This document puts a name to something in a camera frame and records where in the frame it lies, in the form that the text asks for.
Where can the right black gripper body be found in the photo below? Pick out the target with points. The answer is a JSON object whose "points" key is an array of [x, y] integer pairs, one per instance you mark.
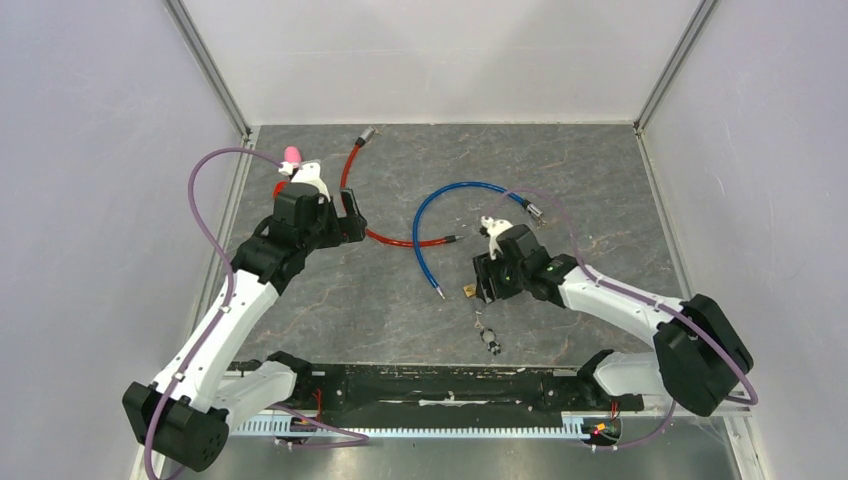
{"points": [[506, 279]]}

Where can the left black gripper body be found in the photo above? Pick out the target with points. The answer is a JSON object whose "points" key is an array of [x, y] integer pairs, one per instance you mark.
{"points": [[331, 229]]}

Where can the small black key bunch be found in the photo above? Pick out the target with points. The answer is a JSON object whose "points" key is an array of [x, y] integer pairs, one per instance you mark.
{"points": [[487, 336]]}

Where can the blue cable lock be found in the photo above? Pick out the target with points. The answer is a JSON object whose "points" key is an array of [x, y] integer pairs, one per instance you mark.
{"points": [[424, 219]]}

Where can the red cable lock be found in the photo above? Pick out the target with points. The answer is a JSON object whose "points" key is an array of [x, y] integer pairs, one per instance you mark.
{"points": [[361, 141]]}

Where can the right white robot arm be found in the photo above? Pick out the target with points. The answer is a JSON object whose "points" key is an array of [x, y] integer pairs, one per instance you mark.
{"points": [[697, 358]]}

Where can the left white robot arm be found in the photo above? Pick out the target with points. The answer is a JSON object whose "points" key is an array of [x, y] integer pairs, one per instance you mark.
{"points": [[187, 411]]}

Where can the red round cap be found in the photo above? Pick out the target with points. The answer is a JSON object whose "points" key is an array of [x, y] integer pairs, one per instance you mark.
{"points": [[278, 188]]}

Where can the pink cylindrical tube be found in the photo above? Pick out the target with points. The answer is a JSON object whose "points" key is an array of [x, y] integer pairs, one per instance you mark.
{"points": [[292, 155]]}

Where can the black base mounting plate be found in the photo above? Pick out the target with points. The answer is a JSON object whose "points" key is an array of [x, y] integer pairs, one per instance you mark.
{"points": [[433, 396]]}

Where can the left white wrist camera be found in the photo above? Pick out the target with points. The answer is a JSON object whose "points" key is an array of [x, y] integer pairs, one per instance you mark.
{"points": [[306, 173]]}

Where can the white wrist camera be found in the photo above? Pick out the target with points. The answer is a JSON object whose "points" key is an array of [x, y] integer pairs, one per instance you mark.
{"points": [[306, 173], [492, 228]]}

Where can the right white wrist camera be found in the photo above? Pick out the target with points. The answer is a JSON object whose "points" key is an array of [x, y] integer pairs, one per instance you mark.
{"points": [[492, 228]]}

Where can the blue slotted cable duct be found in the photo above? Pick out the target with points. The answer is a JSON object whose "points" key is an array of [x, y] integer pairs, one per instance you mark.
{"points": [[282, 425]]}

